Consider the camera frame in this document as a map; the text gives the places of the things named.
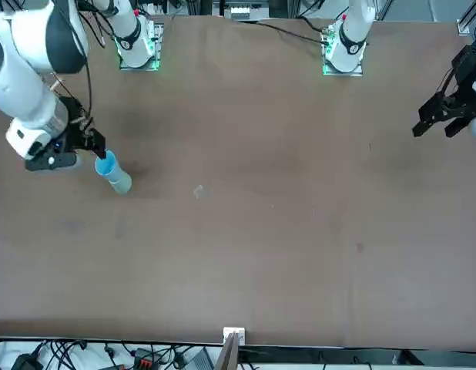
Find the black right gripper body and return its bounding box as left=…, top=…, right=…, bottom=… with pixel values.
left=49, top=96, right=93, bottom=155

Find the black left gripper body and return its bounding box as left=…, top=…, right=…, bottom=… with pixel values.
left=451, top=45, right=476, bottom=119

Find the blue plastic cup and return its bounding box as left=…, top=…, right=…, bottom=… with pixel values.
left=94, top=150, right=126, bottom=183

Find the green plastic cup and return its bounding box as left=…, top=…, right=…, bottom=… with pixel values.
left=109, top=172, right=133, bottom=197

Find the aluminium corner profile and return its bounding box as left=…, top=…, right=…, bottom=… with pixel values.
left=457, top=0, right=476, bottom=36

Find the white power strip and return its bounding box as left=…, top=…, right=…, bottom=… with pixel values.
left=230, top=3, right=251, bottom=20

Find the red and black plug block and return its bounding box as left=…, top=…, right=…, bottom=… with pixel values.
left=132, top=348, right=155, bottom=370

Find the black power adapter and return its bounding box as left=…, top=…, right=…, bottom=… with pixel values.
left=11, top=352, right=45, bottom=370

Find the grey power brick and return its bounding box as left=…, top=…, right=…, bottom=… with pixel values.
left=183, top=348, right=216, bottom=370

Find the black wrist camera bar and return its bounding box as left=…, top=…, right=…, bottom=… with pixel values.
left=23, top=151, right=84, bottom=173

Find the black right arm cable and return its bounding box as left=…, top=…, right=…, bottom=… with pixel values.
left=56, top=0, right=108, bottom=124

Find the black cable across table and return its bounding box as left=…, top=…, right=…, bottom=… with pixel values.
left=255, top=21, right=328, bottom=44

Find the upright post with bracket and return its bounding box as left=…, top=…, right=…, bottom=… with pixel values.
left=213, top=326, right=247, bottom=370

